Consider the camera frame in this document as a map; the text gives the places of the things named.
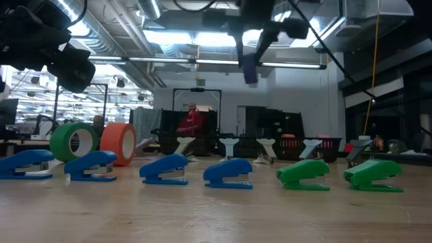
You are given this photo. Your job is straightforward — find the dark grey staple remover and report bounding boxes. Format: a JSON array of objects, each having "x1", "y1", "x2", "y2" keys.
[{"x1": 346, "y1": 139, "x2": 375, "y2": 169}]

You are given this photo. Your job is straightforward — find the black monitor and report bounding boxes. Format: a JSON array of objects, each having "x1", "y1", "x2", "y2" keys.
[{"x1": 0, "y1": 98, "x2": 20, "y2": 126}]

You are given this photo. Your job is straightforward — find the grey fabric cover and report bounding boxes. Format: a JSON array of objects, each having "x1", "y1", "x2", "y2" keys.
[{"x1": 130, "y1": 107, "x2": 163, "y2": 144}]

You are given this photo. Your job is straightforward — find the black camera stand frame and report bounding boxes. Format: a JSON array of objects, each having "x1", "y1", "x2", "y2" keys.
[{"x1": 171, "y1": 88, "x2": 223, "y2": 136}]

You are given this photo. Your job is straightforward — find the red tape roll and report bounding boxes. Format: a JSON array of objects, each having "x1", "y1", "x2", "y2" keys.
[{"x1": 280, "y1": 134, "x2": 304, "y2": 152}]

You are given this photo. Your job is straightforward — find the grey green staple remover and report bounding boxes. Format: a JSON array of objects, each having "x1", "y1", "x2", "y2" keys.
[
  {"x1": 173, "y1": 136, "x2": 198, "y2": 162},
  {"x1": 253, "y1": 138, "x2": 279, "y2": 165}
]

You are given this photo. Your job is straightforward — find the silver ventilation duct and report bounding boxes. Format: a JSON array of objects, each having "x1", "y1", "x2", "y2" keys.
[{"x1": 136, "y1": 0, "x2": 163, "y2": 20}]

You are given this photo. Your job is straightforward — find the blue mini stapler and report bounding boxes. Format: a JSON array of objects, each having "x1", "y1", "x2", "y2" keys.
[
  {"x1": 139, "y1": 153, "x2": 189, "y2": 186},
  {"x1": 0, "y1": 149, "x2": 55, "y2": 180},
  {"x1": 202, "y1": 157, "x2": 254, "y2": 190},
  {"x1": 63, "y1": 150, "x2": 118, "y2": 182}
]

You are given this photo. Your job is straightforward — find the purple staple remover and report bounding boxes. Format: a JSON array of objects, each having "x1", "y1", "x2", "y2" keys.
[{"x1": 135, "y1": 137, "x2": 159, "y2": 159}]

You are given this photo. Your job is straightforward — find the green mini stapler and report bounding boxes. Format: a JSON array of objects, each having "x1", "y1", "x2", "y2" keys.
[
  {"x1": 343, "y1": 159, "x2": 404, "y2": 193},
  {"x1": 275, "y1": 159, "x2": 331, "y2": 192}
]

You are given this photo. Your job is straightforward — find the green tape roll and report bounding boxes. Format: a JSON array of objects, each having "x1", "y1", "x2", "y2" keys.
[{"x1": 49, "y1": 122, "x2": 99, "y2": 163}]

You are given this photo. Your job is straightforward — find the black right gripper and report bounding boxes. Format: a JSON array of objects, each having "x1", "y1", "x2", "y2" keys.
[{"x1": 202, "y1": 0, "x2": 310, "y2": 67}]

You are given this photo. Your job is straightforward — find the ceiling tube light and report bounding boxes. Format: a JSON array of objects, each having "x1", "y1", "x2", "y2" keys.
[
  {"x1": 88, "y1": 55, "x2": 190, "y2": 65},
  {"x1": 195, "y1": 59, "x2": 239, "y2": 65},
  {"x1": 261, "y1": 61, "x2": 327, "y2": 70}
]

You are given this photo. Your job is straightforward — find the light blue staple remover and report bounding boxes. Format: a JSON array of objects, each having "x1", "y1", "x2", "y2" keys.
[
  {"x1": 298, "y1": 138, "x2": 324, "y2": 161},
  {"x1": 218, "y1": 137, "x2": 241, "y2": 163}
]

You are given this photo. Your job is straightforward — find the yellow hanging power cable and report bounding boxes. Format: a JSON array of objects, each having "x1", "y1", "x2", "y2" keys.
[{"x1": 362, "y1": 0, "x2": 382, "y2": 136}]

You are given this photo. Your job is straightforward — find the person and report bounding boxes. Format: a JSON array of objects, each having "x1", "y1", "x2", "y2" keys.
[
  {"x1": 177, "y1": 103, "x2": 207, "y2": 138},
  {"x1": 92, "y1": 114, "x2": 106, "y2": 139}
]

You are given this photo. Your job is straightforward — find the black plastic mesh basket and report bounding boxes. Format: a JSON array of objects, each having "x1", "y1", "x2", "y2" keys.
[
  {"x1": 158, "y1": 134, "x2": 217, "y2": 157},
  {"x1": 277, "y1": 136, "x2": 343, "y2": 163},
  {"x1": 215, "y1": 136, "x2": 280, "y2": 159}
]

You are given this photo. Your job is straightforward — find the black storage rack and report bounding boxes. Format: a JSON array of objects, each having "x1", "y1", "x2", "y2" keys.
[{"x1": 245, "y1": 106, "x2": 304, "y2": 138}]

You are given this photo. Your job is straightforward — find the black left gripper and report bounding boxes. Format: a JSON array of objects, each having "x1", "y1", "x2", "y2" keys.
[{"x1": 0, "y1": 0, "x2": 97, "y2": 95}]

